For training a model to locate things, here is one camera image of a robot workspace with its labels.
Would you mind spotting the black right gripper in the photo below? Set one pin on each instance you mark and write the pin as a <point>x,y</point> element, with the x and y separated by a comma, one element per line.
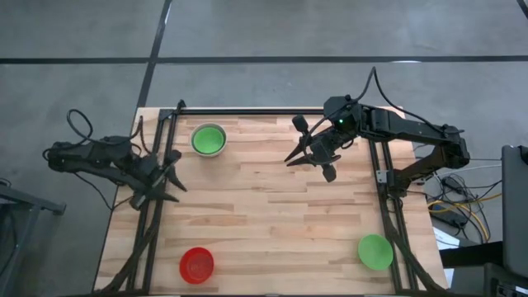
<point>328,144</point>

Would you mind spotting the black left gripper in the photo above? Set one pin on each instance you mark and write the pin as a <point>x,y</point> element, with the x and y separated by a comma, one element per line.
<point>150,175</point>

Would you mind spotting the cream ribbed bowl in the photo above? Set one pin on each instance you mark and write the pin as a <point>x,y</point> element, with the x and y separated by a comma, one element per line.
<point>208,156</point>

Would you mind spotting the red plastic bowl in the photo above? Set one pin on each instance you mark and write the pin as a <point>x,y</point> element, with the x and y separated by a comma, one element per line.
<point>196,265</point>

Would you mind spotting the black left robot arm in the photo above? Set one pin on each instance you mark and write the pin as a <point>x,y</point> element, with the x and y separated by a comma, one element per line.
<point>82,158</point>

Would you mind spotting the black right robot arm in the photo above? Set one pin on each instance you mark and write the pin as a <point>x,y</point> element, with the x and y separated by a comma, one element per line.
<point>412,128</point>

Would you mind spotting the grey metal stand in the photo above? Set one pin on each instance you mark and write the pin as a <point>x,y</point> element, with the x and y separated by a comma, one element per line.
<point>29,202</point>

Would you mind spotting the black power adapter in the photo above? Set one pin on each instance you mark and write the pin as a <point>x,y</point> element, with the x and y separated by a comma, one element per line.
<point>451,218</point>

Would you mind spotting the white paper sheet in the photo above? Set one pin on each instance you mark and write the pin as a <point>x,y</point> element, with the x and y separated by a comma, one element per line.
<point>445,239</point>

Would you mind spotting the grey cart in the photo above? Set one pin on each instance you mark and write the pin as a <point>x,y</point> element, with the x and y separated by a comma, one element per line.
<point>515,206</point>

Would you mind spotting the black floor case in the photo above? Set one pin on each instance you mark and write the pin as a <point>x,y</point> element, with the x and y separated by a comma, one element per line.
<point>495,284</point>

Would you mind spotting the silver mounting bracket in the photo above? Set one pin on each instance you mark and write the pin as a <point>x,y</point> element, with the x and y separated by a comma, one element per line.
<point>381,176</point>

